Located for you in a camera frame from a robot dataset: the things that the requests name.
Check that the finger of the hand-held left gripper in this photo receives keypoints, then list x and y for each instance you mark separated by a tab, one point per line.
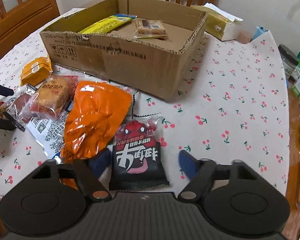
0	125
0	90

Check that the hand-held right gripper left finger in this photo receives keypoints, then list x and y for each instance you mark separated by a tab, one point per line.
100	163

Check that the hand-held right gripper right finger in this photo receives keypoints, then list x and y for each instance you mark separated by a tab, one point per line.
187	165

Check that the clear cracker packet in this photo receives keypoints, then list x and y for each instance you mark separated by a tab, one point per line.
150	27

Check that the small blue box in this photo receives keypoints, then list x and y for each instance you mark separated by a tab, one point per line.
261	32

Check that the clear packet with golden cake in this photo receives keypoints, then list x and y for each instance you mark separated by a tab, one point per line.
50	95

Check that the cardboard box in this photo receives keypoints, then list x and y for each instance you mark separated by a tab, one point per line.
140	67

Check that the cherry print tablecloth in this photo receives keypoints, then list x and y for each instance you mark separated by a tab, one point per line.
227	120

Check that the clear packet with red-brown cake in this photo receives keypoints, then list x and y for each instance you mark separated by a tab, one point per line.
21	102

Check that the large orange snack packet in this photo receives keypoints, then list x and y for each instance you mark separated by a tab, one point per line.
95	117

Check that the black red snack packet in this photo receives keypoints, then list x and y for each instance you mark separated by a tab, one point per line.
137	155

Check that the long yellow snack packet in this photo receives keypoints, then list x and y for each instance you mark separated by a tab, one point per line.
102	25

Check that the black lid jar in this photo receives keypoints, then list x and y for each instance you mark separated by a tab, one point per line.
288	57

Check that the gold tissue box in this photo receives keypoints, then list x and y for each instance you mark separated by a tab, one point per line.
215	22

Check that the silver blue snack packet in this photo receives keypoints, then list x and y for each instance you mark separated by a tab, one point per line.
45	130

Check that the small orange-yellow pastry packet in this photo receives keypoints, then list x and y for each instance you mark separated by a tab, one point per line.
35	71

